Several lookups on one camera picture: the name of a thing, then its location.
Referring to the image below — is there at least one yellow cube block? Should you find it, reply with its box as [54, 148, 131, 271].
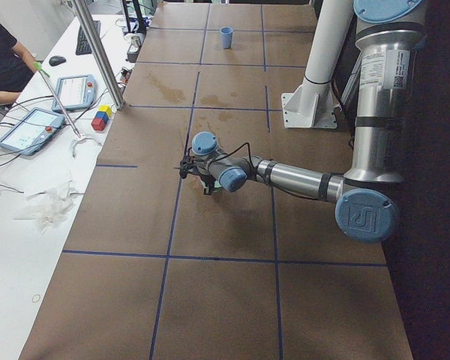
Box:
[98, 105, 113, 118]

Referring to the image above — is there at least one black keyboard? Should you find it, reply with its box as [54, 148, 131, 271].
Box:
[75, 20, 101, 56]

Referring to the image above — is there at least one aluminium frame post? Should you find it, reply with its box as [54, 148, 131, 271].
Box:
[71, 0, 125, 110]

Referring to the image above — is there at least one left black braided cable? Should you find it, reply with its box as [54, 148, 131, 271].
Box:
[209, 141, 254, 166]

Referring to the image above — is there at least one long metal grabber stick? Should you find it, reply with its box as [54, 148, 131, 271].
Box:
[33, 61, 102, 158]

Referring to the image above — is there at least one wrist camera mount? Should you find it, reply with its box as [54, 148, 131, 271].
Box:
[178, 148, 200, 179]

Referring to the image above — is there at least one teach pendant tablet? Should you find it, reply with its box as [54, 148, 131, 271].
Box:
[55, 74, 97, 111]
[0, 107, 65, 156]

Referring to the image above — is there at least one black computer mouse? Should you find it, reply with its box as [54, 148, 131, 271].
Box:
[49, 55, 67, 67]

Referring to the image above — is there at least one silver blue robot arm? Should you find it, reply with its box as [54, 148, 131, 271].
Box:
[179, 1, 428, 244]

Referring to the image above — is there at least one person in black shirt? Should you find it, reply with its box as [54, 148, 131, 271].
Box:
[0, 23, 37, 106]

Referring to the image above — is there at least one near teach pendant tablet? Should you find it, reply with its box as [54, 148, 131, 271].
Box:
[0, 107, 65, 156]

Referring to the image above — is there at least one mint green bowl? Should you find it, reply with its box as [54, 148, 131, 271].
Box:
[200, 180, 222, 193]

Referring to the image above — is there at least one white camera mast pole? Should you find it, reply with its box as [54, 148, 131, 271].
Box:
[281, 0, 354, 129]

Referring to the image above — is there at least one far teach pendant tablet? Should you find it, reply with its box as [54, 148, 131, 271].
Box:
[55, 74, 97, 111]

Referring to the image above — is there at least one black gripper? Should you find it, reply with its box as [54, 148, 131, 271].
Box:
[200, 174, 215, 195]

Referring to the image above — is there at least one crumpled white tissue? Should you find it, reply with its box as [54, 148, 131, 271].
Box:
[13, 170, 82, 233]

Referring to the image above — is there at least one light blue plastic cup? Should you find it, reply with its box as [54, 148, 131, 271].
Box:
[220, 26, 233, 49]

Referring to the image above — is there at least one red blue block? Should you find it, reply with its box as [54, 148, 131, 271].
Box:
[91, 111, 109, 131]

